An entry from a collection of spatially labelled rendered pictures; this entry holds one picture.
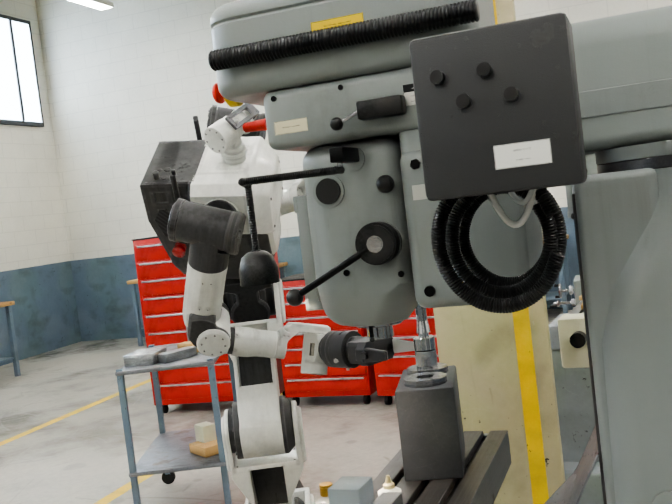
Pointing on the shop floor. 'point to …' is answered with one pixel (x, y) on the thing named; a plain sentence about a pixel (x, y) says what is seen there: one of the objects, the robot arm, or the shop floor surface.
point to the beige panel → (508, 380)
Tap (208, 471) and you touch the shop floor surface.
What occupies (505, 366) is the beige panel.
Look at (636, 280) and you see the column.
